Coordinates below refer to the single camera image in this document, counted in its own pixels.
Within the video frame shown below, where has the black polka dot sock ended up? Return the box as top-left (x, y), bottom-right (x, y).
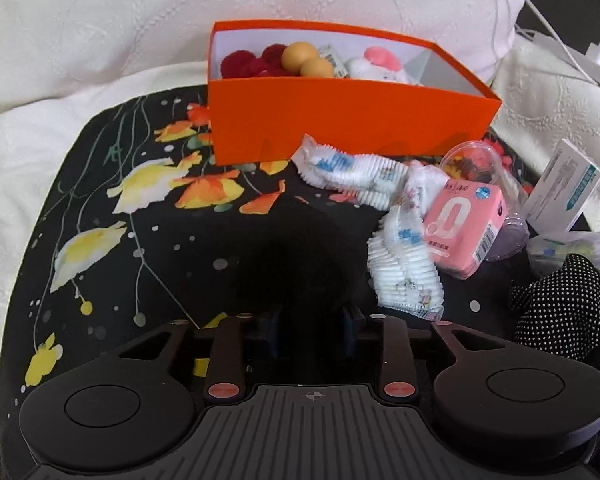
top-left (509, 254), bottom-right (600, 361)

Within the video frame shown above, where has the clear plastic cup with flower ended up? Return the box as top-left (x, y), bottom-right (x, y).
top-left (439, 141), bottom-right (529, 261)

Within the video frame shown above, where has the black floral cloth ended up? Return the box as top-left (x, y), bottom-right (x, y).
top-left (0, 84), bottom-right (600, 480)

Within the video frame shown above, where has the white pillow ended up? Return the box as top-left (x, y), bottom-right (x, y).
top-left (0, 0), bottom-right (524, 113)

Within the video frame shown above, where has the white blue medicine box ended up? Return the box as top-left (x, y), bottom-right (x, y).
top-left (522, 139), bottom-right (600, 234)

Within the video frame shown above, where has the white pink plush toy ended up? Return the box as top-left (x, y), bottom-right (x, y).
top-left (346, 47), bottom-right (417, 84)

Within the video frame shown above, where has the clear plastic bag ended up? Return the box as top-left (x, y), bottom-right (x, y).
top-left (526, 231), bottom-right (600, 304)

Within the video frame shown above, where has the pink pad packet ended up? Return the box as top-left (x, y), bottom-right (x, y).
top-left (424, 179), bottom-right (507, 280)

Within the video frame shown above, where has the black fabric item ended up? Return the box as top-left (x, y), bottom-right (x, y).
top-left (194, 208), bottom-right (370, 384)

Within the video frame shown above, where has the white charger plug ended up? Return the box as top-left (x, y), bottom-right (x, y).
top-left (585, 42), bottom-right (600, 66)

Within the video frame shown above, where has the wooden gourd toy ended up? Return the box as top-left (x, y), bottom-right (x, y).
top-left (280, 41), bottom-right (335, 78)

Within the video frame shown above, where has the white green small box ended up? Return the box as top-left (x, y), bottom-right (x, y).
top-left (318, 44), bottom-right (349, 78)

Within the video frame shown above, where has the white power strip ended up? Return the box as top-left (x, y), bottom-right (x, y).
top-left (531, 32), bottom-right (600, 87)

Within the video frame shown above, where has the orange cardboard box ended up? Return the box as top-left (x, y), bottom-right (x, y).
top-left (208, 20), bottom-right (502, 165)

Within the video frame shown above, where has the white wet wipe sachet strip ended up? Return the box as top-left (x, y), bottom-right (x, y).
top-left (291, 136), bottom-right (444, 322)

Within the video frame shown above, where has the red pompom yarn toy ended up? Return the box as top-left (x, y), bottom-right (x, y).
top-left (220, 44), bottom-right (292, 79)

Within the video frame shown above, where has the white charging cable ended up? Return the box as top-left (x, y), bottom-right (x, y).
top-left (502, 0), bottom-right (600, 134)

